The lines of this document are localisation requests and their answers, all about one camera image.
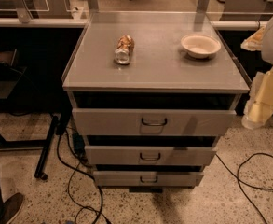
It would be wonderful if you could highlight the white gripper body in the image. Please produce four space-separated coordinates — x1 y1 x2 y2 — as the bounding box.
245 66 273 118

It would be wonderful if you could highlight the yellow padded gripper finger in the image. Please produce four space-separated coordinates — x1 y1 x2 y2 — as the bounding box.
241 112 269 130

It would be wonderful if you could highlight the grey bottom drawer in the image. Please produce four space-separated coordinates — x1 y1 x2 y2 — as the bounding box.
93 171 204 187

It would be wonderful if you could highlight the grey drawer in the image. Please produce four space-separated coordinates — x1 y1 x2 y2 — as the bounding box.
73 108 235 136
93 171 204 187
85 146 216 166

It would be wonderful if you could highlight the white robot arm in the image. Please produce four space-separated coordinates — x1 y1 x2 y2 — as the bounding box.
241 17 273 129

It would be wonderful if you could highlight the grey drawer cabinet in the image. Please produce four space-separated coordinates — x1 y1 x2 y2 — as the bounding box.
61 10 253 194

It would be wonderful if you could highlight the grey middle drawer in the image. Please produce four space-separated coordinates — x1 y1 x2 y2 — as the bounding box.
85 146 216 166

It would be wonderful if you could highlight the grey top drawer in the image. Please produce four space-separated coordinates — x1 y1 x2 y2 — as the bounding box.
73 108 235 136

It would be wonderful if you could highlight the white paper bowl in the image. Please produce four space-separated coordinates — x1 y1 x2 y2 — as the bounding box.
181 34 221 59

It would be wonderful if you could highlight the crushed gold soda can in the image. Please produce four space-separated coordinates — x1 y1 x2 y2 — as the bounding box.
114 35 135 65

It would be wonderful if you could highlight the black power strip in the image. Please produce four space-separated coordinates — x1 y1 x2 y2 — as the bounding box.
72 133 85 155

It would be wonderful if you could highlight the black floor cable right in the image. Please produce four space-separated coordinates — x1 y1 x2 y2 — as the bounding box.
215 152 273 224

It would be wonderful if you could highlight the black floor cable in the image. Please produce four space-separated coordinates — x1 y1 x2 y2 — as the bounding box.
215 152 273 224
55 128 112 224

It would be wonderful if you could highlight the black floor cable left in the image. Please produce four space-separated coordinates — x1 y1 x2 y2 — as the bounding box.
55 128 112 224

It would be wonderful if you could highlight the black desk frame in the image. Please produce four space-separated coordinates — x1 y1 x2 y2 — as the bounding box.
0 49 60 181

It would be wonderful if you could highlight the white horizontal rail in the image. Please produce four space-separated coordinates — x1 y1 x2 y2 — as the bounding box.
0 18 267 31

